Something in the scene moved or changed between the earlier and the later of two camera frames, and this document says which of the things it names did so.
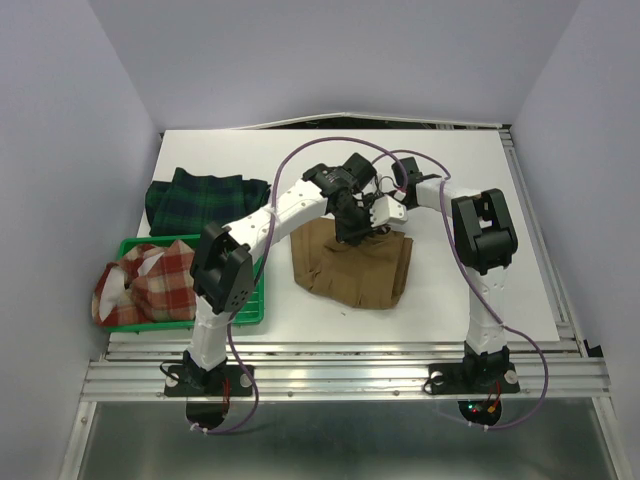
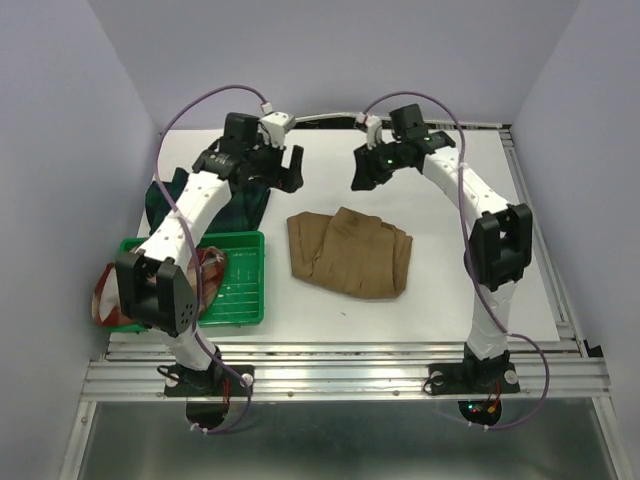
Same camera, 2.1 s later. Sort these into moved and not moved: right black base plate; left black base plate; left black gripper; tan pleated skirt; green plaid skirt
Moved: left black gripper; tan pleated skirt
Not moved: green plaid skirt; left black base plate; right black base plate
